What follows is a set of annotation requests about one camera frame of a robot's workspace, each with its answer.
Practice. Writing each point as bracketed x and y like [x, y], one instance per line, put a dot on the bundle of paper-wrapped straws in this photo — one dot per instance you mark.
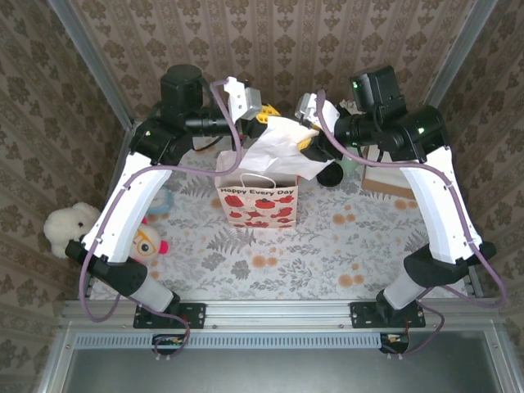
[348, 104]

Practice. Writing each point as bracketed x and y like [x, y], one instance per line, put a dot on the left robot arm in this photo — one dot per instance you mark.
[123, 213]

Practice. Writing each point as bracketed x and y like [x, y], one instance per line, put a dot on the aluminium frame post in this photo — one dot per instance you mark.
[94, 65]
[458, 61]

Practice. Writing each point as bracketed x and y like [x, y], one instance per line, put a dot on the small blue lidded container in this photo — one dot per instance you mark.
[163, 202]

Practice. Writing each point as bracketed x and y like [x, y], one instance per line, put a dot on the grey metal panel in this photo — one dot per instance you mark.
[278, 372]

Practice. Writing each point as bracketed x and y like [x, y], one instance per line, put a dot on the stack of black cup lids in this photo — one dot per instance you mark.
[331, 178]

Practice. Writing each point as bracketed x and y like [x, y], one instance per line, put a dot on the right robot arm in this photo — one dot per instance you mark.
[438, 204]

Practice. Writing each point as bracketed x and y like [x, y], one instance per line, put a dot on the floral table cloth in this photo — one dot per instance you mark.
[266, 266]

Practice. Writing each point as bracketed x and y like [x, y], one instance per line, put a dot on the brown cardboard napkin tray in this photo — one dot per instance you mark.
[385, 190]

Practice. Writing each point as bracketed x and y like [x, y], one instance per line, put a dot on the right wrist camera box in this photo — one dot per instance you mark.
[311, 108]

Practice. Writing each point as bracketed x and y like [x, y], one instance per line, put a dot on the white paper napkin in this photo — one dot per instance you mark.
[278, 147]

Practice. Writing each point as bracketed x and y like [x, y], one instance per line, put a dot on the aluminium mounting rail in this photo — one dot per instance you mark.
[278, 313]

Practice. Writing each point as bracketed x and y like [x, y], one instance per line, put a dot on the stack of white napkins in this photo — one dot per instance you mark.
[380, 174]

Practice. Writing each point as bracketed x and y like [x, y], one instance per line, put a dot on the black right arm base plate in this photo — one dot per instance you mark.
[360, 315]

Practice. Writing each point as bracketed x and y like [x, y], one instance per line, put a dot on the white printed paper gift bag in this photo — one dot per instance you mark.
[258, 204]

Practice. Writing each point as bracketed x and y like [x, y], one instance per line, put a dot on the white teddy bear plush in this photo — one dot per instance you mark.
[69, 225]

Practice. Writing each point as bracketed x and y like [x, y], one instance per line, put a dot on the plush doll with glasses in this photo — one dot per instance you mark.
[147, 245]

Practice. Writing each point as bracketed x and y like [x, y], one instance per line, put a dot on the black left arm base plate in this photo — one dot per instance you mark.
[196, 315]

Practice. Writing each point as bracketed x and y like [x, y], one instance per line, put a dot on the mint green holder cup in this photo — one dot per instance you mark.
[349, 165]

